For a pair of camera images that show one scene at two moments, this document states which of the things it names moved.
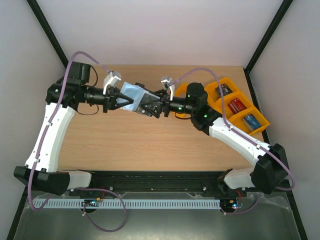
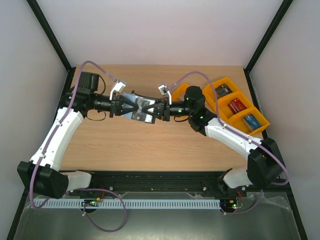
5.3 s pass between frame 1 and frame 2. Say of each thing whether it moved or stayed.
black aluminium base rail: stayed
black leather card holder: moved
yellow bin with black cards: stayed
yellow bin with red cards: stayed
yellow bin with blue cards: stayed
